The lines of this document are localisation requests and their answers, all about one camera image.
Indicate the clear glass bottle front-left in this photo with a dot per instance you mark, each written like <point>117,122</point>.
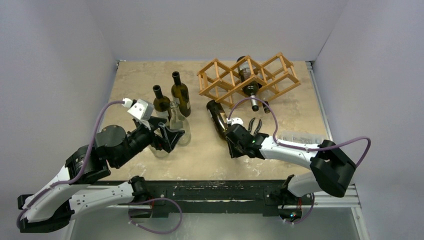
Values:
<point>160,154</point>

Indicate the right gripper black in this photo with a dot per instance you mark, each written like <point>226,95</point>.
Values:
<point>240,133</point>

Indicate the dark green bottle silver neck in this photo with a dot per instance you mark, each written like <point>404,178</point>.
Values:
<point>218,117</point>

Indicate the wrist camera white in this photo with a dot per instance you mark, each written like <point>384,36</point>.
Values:
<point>139,109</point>
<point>234,120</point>

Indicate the dark green bottle back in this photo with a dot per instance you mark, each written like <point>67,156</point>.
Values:
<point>180,94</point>

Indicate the wooden wine rack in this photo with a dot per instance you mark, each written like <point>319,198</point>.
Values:
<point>220,82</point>

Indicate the clear glass bottle tall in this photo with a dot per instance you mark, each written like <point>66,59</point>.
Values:
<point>179,122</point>

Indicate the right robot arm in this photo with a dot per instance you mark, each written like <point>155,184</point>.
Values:
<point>331,170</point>

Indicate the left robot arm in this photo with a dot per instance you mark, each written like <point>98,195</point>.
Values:
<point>62,199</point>

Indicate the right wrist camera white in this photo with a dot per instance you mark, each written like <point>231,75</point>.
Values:
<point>234,120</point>

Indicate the square clear whisky bottle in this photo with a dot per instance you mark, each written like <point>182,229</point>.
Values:
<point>266,108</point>

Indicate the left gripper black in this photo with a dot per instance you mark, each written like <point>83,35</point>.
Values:
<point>170,137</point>

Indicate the dark green bottle left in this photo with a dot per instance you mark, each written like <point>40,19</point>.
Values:
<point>161,103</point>

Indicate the black grey pliers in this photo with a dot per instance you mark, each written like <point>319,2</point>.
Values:
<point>254,126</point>

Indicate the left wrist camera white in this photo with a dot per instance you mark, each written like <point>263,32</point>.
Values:
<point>139,109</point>

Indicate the clear plastic parts box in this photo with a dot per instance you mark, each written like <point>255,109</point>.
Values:
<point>302,137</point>

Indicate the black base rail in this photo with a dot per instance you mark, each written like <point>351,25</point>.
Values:
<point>270,198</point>

